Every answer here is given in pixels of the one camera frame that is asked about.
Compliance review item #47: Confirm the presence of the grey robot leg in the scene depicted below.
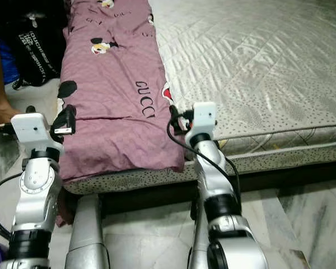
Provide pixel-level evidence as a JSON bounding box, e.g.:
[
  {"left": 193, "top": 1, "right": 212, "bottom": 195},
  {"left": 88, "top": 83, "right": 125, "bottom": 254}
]
[
  {"left": 64, "top": 193, "right": 110, "bottom": 269},
  {"left": 188, "top": 196, "right": 225, "bottom": 269}
]

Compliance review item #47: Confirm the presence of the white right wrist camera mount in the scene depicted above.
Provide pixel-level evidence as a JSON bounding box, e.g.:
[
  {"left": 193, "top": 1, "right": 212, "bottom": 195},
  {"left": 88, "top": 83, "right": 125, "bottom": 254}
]
[{"left": 190, "top": 102, "right": 218, "bottom": 141}]

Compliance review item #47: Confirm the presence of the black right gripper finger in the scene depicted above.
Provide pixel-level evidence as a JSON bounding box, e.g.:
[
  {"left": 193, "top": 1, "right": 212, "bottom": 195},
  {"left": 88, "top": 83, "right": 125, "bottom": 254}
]
[{"left": 169, "top": 105, "right": 183, "bottom": 136}]

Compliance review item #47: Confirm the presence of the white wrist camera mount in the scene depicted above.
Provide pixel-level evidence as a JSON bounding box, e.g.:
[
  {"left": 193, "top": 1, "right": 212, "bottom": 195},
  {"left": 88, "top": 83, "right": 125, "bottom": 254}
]
[
  {"left": 190, "top": 102, "right": 218, "bottom": 141},
  {"left": 15, "top": 112, "right": 65, "bottom": 157}
]

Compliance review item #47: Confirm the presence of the purple cartoon print blanket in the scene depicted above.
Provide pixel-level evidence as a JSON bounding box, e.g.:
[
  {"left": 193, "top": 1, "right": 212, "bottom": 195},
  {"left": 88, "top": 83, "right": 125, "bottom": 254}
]
[{"left": 56, "top": 0, "right": 185, "bottom": 226}]

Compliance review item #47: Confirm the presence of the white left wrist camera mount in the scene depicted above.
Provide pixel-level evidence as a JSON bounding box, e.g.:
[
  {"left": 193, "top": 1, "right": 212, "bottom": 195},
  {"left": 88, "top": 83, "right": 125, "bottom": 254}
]
[{"left": 15, "top": 112, "right": 65, "bottom": 157}]

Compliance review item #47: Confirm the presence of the white quilted mattress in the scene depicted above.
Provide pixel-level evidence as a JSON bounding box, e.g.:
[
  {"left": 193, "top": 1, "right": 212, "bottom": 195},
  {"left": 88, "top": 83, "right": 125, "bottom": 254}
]
[{"left": 64, "top": 0, "right": 336, "bottom": 196}]

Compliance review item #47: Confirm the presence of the grey robot right leg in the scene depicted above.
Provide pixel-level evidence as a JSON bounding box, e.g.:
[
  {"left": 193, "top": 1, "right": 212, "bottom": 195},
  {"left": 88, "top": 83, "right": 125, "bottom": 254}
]
[{"left": 188, "top": 196, "right": 225, "bottom": 269}]

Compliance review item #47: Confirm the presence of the grey robot left leg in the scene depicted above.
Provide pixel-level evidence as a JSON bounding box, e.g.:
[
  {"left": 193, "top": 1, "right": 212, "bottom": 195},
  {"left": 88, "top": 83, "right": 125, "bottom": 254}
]
[{"left": 64, "top": 193, "right": 110, "bottom": 269}]

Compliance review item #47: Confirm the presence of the black bag white print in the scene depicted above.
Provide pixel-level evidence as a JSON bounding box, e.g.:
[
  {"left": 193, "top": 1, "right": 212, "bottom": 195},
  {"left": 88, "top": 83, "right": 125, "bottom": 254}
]
[{"left": 14, "top": 8, "right": 73, "bottom": 89}]

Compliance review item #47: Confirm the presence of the long black left arm cable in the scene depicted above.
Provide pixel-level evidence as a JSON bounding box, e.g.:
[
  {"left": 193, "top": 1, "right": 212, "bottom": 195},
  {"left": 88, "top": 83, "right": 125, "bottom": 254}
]
[{"left": 0, "top": 126, "right": 18, "bottom": 139}]

